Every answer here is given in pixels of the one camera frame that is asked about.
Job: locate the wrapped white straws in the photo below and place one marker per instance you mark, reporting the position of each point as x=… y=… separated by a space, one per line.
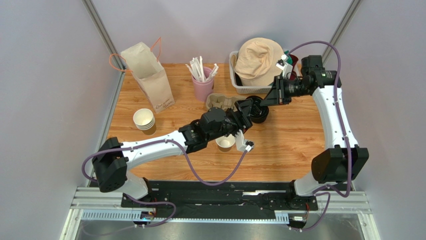
x=196 y=68

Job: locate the green cloth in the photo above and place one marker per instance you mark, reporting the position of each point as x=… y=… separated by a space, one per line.
x=289 y=59

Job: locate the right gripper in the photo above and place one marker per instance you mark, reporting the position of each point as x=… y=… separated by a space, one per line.
x=282 y=91

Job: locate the pink straw holder cup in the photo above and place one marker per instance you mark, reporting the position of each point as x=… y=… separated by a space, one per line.
x=203 y=89

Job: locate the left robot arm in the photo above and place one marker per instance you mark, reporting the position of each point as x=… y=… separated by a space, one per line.
x=114 y=160

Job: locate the white paper takeout bag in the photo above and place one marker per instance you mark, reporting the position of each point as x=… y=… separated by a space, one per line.
x=142 y=61

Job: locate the white plastic basket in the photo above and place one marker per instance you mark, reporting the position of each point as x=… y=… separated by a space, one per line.
x=236 y=82

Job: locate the cardboard cup carrier tray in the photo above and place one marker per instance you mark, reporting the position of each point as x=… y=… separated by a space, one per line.
x=221 y=101

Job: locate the dark red cloth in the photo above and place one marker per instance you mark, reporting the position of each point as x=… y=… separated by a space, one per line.
x=295 y=70

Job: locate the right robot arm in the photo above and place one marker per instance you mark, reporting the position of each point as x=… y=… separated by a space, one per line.
x=343 y=158

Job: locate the single paper cup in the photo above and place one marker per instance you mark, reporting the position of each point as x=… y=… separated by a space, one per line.
x=225 y=143

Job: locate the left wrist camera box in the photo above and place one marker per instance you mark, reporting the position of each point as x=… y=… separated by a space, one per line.
x=242 y=144

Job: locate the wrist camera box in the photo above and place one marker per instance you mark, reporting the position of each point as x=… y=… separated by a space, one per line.
x=284 y=66
x=242 y=144

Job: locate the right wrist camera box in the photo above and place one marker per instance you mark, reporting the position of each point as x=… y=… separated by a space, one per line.
x=284 y=66

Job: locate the stack of black lids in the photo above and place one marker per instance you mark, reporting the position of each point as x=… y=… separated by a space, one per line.
x=258 y=113

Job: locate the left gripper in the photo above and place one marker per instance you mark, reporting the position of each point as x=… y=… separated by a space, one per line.
x=242 y=118

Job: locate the stack of paper cups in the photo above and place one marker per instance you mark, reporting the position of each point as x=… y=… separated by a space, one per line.
x=145 y=121

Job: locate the beige bucket hat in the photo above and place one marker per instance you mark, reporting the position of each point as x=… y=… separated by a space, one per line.
x=256 y=62

